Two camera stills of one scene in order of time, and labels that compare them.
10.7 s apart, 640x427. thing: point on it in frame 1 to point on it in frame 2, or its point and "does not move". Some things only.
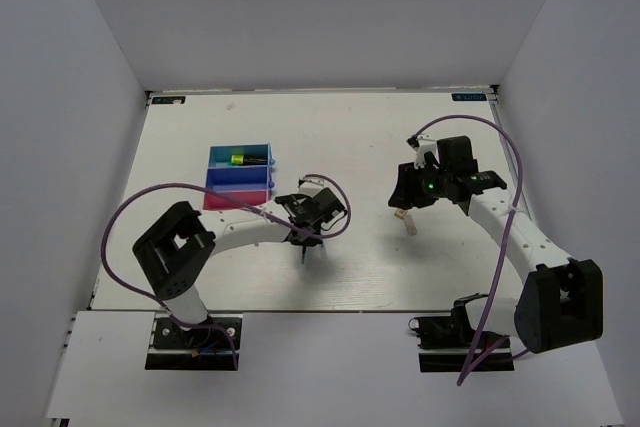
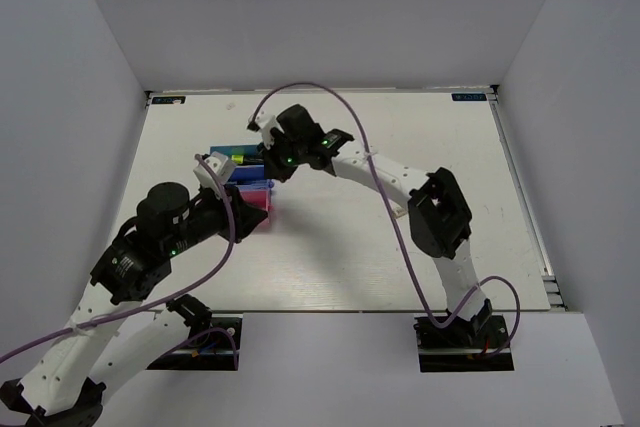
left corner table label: x=168 y=100 does not move
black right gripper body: x=427 y=184 to x=285 y=155
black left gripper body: x=307 y=241 to x=212 y=212
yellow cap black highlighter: x=239 y=159 does not move
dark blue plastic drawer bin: x=238 y=178 does not move
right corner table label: x=468 y=97 does not move
